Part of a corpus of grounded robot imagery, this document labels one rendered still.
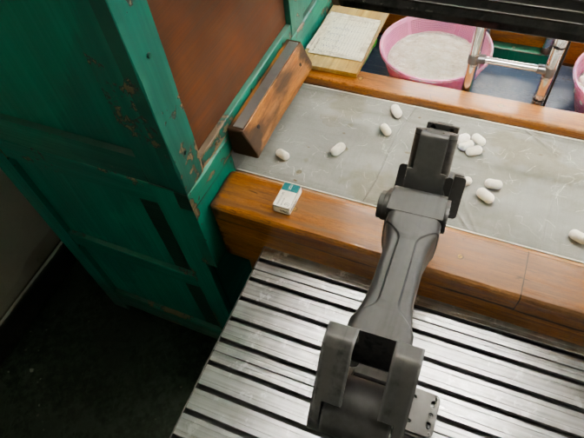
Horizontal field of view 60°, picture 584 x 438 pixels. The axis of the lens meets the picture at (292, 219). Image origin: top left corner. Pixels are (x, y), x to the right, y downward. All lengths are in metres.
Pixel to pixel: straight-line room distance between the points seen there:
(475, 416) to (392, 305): 0.44
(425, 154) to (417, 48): 0.73
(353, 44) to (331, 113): 0.21
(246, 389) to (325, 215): 0.34
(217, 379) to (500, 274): 0.52
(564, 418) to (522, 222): 0.34
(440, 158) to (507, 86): 0.74
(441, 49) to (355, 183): 0.49
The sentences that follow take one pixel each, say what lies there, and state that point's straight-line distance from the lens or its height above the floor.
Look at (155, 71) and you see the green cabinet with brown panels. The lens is 0.79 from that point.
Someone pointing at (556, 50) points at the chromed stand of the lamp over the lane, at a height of 0.89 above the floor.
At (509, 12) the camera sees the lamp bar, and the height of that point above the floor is 1.07.
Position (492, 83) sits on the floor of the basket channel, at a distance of 1.39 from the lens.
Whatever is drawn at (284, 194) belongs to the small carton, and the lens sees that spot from 0.97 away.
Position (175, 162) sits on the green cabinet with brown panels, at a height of 0.93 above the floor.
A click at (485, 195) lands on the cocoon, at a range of 1.02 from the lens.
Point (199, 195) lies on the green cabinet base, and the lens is 0.97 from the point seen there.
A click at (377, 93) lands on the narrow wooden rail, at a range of 1.20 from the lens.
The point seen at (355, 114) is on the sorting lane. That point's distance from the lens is 1.17.
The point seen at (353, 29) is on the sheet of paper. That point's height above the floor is 0.78.
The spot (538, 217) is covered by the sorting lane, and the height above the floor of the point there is 0.74.
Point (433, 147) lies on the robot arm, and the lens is 0.67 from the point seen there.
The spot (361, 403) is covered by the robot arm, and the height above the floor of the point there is 1.04.
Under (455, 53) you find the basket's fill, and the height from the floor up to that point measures 0.73.
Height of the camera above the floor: 1.54
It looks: 54 degrees down
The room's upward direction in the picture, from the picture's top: 9 degrees counter-clockwise
